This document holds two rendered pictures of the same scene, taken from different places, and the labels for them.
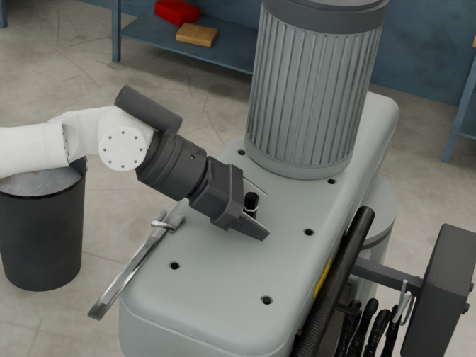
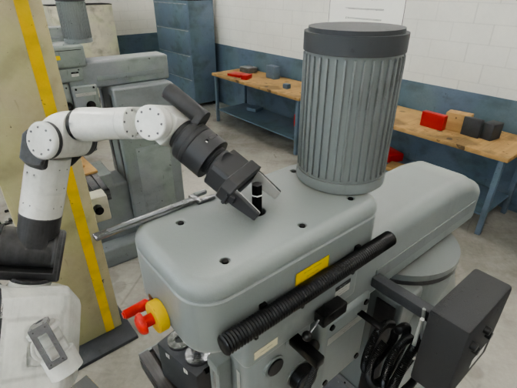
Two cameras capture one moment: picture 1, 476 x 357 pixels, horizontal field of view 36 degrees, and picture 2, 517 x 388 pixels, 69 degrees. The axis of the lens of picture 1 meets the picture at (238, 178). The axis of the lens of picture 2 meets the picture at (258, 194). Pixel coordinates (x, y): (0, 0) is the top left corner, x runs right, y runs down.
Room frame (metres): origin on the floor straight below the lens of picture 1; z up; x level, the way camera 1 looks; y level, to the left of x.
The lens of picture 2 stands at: (0.34, -0.36, 2.28)
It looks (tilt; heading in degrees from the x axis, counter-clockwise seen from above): 29 degrees down; 32
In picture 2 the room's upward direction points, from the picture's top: straight up
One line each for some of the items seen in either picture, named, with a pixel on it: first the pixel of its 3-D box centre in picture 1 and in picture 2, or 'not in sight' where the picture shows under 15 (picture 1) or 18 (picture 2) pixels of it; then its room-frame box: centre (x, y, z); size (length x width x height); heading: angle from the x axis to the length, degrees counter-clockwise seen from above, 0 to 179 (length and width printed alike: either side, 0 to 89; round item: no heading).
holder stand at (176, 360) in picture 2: not in sight; (190, 363); (1.00, 0.35, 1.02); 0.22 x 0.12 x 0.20; 82
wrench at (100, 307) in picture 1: (137, 261); (157, 213); (0.76, 0.13, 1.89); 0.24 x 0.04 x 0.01; 163
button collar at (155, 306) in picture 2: not in sight; (157, 315); (0.66, 0.05, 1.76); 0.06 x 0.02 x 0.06; 72
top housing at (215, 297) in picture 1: (245, 256); (261, 241); (0.89, -0.03, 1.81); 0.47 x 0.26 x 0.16; 162
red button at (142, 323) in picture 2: not in sight; (145, 322); (0.64, 0.06, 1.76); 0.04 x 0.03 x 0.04; 72
